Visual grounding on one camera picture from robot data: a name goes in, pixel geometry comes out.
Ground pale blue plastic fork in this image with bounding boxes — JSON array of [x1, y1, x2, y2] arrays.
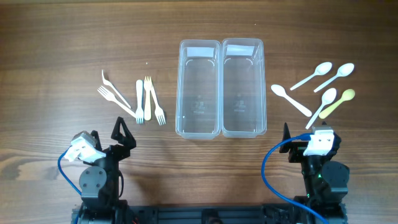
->
[[136, 80, 144, 124]]

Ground white spoon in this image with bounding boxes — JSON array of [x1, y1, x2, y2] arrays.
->
[[313, 63, 354, 93], [290, 62, 332, 91], [271, 84, 312, 117], [305, 88, 337, 129]]

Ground yellow plastic fork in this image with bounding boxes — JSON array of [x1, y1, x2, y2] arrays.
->
[[144, 76, 152, 121]]

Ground white fork curved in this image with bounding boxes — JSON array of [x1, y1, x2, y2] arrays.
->
[[101, 70, 131, 108]]

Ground yellow plastic spoon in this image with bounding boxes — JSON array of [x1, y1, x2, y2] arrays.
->
[[318, 89, 356, 119]]

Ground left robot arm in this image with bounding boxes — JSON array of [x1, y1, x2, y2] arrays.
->
[[72, 117, 139, 223]]

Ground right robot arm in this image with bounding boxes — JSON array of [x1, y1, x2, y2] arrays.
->
[[279, 123, 349, 224]]

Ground right clear plastic container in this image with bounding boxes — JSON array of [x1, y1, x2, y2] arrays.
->
[[222, 38, 267, 138]]

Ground clear plastic container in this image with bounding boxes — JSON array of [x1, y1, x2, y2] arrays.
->
[[222, 38, 267, 138], [175, 40, 221, 140]]

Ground left clear plastic container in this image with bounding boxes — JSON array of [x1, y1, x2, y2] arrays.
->
[[175, 40, 221, 140]]

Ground right blue cable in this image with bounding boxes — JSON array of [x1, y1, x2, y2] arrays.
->
[[261, 133, 330, 224]]

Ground blue cable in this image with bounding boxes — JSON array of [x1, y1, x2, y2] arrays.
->
[[57, 147, 83, 197], [261, 133, 330, 224]]

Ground left blue cable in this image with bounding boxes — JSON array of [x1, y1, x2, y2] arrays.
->
[[57, 147, 83, 197]]

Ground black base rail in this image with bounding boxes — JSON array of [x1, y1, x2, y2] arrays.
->
[[70, 204, 323, 224]]

